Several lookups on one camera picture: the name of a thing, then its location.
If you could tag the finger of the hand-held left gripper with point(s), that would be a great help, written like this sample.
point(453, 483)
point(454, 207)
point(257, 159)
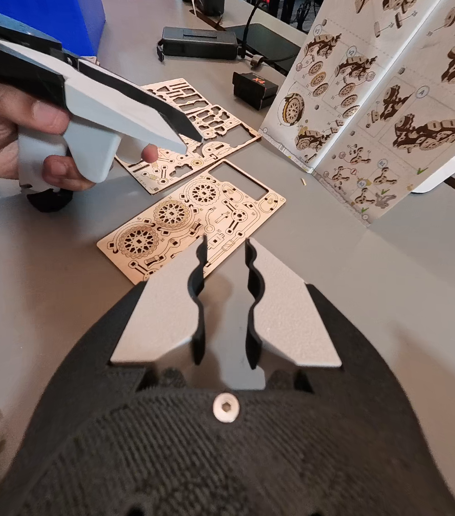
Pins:
point(122, 117)

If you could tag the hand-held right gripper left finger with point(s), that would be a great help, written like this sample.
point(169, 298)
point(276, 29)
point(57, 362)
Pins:
point(159, 318)

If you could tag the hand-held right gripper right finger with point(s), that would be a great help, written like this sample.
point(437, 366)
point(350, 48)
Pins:
point(292, 322)

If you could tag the wooden puzzle sheet many cutouts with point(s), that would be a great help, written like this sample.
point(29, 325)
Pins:
point(217, 147)

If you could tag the wooden puzzle sheet rectangular window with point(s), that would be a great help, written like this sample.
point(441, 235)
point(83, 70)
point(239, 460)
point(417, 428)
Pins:
point(251, 209)

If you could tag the grey desk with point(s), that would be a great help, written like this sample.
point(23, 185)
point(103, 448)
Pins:
point(393, 302)

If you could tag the blue plastic bin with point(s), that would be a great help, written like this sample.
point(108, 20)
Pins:
point(50, 20)

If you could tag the black power adapter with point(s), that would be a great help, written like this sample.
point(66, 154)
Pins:
point(199, 42)

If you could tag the small black box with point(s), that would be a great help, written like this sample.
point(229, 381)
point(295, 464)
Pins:
point(251, 90)

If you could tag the black battery charger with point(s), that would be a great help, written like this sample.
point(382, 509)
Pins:
point(213, 7)

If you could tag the black tablet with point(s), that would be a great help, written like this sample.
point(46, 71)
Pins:
point(272, 44)

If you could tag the folded instruction booklet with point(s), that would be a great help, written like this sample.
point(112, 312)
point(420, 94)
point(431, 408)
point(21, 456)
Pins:
point(393, 100)

